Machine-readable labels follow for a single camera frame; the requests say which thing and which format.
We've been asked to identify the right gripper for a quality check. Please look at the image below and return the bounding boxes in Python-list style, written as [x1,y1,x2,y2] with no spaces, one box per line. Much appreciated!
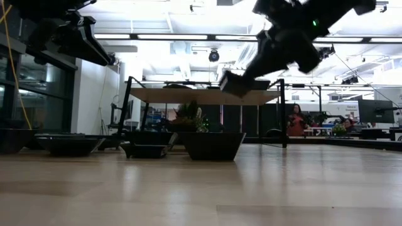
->
[243,24,327,80]

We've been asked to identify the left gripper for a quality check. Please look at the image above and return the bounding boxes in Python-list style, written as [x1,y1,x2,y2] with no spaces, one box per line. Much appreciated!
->
[28,12,111,67]

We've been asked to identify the dark partition panels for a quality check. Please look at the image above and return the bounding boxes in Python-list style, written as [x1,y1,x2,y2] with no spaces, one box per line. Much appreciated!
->
[200,104,285,137]

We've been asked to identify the person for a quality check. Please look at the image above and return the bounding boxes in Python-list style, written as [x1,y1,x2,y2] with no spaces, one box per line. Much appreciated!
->
[285,103,310,137]
[342,118,357,132]

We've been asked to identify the wooden shelf black legs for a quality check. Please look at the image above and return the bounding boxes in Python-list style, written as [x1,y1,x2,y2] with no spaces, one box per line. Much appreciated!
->
[116,75,288,149]

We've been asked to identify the long ceiling light bar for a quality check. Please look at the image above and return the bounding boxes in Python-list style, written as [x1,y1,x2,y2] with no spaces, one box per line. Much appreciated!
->
[94,33,402,44]

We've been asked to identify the green potted plant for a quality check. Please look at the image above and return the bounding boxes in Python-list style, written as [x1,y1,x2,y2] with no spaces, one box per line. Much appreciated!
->
[169,99,210,133]

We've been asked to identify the small background potted plant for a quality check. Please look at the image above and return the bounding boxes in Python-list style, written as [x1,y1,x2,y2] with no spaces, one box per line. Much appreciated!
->
[332,124,348,137]

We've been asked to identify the black computer monitor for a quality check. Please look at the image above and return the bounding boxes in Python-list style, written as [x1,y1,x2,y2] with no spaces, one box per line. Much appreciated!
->
[357,99,396,124]

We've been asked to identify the yellow power cable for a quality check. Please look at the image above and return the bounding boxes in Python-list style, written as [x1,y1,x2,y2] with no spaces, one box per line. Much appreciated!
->
[0,0,33,130]

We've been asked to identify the black metal table frame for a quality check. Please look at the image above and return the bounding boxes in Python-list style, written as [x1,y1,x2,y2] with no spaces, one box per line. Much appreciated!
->
[216,135,402,152]

